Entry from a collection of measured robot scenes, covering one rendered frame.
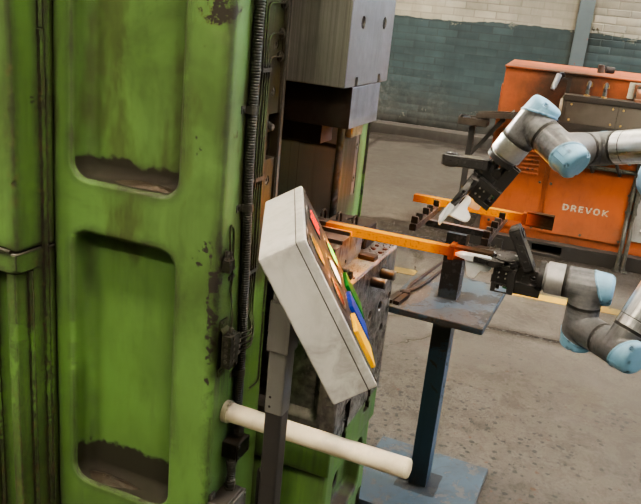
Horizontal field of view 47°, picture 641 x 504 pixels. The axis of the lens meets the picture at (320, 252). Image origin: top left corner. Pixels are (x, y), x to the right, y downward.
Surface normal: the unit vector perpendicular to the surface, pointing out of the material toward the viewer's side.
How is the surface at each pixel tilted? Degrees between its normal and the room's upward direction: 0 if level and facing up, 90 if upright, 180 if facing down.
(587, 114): 90
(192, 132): 89
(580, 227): 90
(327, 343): 90
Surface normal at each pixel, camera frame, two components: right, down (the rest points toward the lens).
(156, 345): -0.39, 0.26
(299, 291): 0.04, 0.33
